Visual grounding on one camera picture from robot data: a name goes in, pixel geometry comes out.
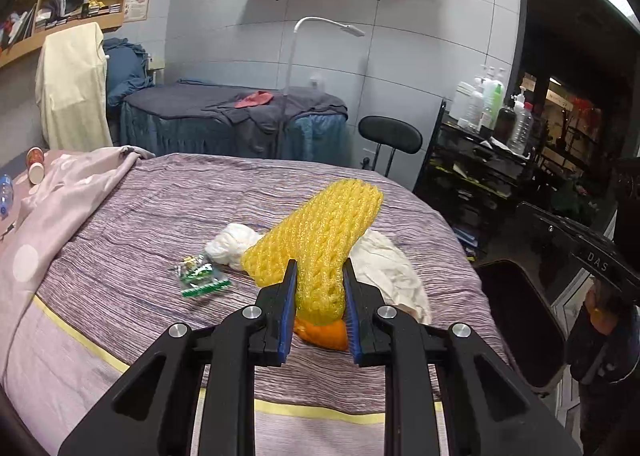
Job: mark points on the pale pink bed sheet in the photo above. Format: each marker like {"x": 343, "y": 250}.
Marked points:
{"x": 50, "y": 366}

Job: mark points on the blue skirted massage bed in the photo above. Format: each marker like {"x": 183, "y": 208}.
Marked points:
{"x": 200, "y": 140}

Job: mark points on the pink dotted blanket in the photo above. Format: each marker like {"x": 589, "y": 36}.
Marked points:
{"x": 65, "y": 186}

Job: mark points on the red white paper cup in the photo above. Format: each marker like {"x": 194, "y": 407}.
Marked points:
{"x": 36, "y": 168}

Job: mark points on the purple striped bed cover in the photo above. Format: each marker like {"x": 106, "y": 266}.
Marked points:
{"x": 150, "y": 216}

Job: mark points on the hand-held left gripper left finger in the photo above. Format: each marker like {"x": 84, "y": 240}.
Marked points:
{"x": 289, "y": 316}

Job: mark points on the dark folded cloth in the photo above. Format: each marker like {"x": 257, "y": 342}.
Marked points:
{"x": 67, "y": 3}

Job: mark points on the grey bed blanket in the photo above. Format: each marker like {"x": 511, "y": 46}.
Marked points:
{"x": 175, "y": 103}

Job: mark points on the red cloth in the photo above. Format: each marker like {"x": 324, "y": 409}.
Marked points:
{"x": 255, "y": 99}

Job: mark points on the black stool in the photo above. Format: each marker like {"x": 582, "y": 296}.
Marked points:
{"x": 390, "y": 133}

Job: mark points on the yellow foam net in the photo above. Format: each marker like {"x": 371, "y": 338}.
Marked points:
{"x": 325, "y": 231}

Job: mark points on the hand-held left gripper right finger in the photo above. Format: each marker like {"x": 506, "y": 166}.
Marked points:
{"x": 351, "y": 326}

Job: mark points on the green clear wrapper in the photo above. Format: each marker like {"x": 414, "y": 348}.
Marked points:
{"x": 202, "y": 278}

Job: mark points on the bottles on trolley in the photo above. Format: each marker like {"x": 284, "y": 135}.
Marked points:
{"x": 489, "y": 90}

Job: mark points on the orange peel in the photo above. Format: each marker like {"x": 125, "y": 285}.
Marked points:
{"x": 325, "y": 336}

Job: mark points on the person's right hand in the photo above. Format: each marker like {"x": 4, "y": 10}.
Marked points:
{"x": 602, "y": 308}

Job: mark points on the white squat bottle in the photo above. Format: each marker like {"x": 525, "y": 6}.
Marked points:
{"x": 470, "y": 108}

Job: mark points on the black door frame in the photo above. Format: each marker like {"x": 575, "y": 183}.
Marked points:
{"x": 530, "y": 10}

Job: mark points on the clear water bottle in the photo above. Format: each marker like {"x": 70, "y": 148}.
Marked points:
{"x": 5, "y": 196}

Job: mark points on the white floor lamp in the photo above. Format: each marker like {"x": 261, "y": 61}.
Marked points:
{"x": 291, "y": 65}

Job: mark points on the blue cloth pile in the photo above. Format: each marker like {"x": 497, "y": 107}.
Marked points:
{"x": 125, "y": 70}

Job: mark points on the wooden wall cabinet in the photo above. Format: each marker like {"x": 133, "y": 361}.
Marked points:
{"x": 30, "y": 43}

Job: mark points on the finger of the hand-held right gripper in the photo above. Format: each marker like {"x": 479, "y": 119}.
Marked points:
{"x": 547, "y": 226}

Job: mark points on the cream crumpled paper towel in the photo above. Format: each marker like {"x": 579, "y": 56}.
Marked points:
{"x": 390, "y": 271}

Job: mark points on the person's dark jacket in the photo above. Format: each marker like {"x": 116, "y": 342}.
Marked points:
{"x": 605, "y": 366}

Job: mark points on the white tissue ball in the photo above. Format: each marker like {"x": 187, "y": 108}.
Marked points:
{"x": 232, "y": 246}

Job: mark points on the clear plastic bottle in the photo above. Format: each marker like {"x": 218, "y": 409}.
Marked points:
{"x": 521, "y": 130}

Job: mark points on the white wall socket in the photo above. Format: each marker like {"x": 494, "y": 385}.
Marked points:
{"x": 316, "y": 83}

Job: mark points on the green bottle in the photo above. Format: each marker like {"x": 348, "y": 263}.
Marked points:
{"x": 498, "y": 108}

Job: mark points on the dark pump bottle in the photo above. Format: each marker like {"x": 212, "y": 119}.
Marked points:
{"x": 505, "y": 125}

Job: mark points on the black trolley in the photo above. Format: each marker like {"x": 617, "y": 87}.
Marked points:
{"x": 470, "y": 175}

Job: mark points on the row of small books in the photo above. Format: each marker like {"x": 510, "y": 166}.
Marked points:
{"x": 95, "y": 13}

